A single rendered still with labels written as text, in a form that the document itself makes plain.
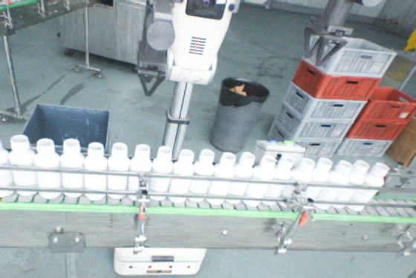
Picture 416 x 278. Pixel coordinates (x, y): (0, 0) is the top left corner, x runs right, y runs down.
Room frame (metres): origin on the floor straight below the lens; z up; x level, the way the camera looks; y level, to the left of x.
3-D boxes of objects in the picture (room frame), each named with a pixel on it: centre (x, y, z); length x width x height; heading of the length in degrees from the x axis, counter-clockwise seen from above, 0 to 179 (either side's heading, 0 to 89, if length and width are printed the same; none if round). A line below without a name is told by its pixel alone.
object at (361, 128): (3.24, -2.03, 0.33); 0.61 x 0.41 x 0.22; 106
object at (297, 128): (2.97, -1.37, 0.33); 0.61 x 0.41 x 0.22; 110
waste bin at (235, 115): (2.72, -0.54, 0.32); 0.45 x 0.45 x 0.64
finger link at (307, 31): (0.90, -0.32, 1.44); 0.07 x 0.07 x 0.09; 13
